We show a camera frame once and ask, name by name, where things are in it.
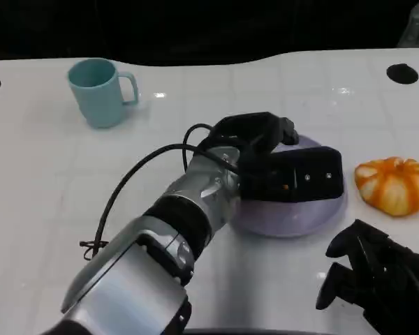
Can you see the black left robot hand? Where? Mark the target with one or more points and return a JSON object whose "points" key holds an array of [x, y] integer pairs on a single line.
{"points": [[251, 130]]}

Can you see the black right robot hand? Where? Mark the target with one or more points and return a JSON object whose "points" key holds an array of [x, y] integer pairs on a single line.
{"points": [[384, 279]]}

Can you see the orange and white bread roll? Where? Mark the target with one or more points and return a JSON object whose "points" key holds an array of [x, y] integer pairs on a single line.
{"points": [[394, 190]]}

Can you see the lilac plate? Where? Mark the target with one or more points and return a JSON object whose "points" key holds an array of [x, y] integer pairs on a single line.
{"points": [[286, 218]]}

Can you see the black curtain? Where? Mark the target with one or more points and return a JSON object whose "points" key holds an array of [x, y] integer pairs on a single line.
{"points": [[195, 28]]}

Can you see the pale green mug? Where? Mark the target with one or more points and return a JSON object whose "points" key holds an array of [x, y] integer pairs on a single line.
{"points": [[96, 94]]}

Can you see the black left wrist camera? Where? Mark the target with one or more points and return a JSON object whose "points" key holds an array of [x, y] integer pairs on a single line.
{"points": [[310, 178]]}

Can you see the grey metal frame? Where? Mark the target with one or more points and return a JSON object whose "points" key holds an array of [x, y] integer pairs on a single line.
{"points": [[417, 24]]}

